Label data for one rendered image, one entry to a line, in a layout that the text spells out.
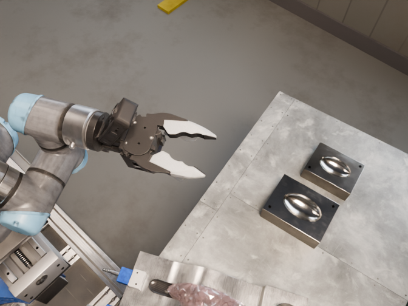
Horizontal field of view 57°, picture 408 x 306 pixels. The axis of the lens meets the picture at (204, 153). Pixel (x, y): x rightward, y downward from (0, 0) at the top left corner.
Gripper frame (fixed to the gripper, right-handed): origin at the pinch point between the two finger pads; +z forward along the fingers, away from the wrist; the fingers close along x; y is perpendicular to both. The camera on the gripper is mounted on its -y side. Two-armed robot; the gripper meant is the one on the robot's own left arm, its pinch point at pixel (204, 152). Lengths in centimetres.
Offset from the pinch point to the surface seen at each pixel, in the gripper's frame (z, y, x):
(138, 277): -16, 55, 20
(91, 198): -77, 149, -15
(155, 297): -10, 57, 24
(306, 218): 29, 62, -11
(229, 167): 0, 69, -24
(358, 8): 52, 144, -187
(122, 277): -20, 56, 22
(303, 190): 26, 62, -20
